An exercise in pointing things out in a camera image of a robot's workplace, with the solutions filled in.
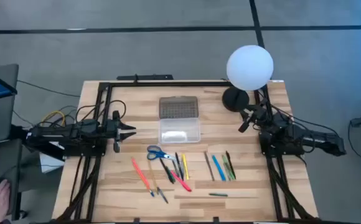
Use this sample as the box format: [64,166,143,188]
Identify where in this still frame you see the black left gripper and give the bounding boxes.
[105,110,137,154]

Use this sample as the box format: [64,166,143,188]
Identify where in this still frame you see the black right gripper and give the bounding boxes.
[238,104,269,134]

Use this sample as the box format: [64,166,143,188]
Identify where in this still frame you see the pink orange marker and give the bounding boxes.
[131,157,152,191]

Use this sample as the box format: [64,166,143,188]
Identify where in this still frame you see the blue handled scissors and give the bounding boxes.
[146,145,177,162]

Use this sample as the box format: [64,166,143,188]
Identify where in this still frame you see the yellow wooden pencil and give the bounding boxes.
[147,159,160,195]

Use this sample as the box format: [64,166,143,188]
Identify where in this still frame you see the clear supply box grey lid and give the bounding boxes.
[157,95,202,145]

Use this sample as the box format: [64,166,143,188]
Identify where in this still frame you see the black marker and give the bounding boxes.
[174,151,184,181]

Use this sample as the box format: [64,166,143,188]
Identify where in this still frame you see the grey pen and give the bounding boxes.
[204,151,215,182]
[171,159,181,178]

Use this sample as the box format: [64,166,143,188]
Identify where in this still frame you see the dark green marker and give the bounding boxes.
[166,167,176,184]

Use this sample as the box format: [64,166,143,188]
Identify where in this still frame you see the blue marker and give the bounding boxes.
[211,154,227,182]

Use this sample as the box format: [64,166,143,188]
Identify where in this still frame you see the yellow highlighter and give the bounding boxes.
[181,153,190,181]

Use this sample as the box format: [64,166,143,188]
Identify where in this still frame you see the fat pink highlighter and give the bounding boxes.
[170,170,193,193]

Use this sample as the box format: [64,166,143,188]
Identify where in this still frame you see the white box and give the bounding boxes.
[39,141,65,174]

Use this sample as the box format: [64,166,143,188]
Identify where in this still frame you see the white globe table lamp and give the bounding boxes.
[222,45,274,113]

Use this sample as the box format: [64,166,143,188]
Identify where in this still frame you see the black power strip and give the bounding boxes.
[116,73,174,82]

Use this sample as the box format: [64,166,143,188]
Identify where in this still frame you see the black support bar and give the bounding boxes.
[11,124,66,161]

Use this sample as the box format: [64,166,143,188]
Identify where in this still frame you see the grey side desk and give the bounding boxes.
[0,138,23,223]

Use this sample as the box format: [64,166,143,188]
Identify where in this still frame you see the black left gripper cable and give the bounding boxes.
[74,99,127,124]

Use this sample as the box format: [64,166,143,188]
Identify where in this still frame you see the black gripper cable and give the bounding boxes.
[74,99,127,124]
[273,106,340,138]

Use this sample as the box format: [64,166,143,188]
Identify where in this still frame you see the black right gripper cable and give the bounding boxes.
[273,106,340,138]

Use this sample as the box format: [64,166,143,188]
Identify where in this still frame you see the yellow cable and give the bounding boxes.
[40,110,67,128]

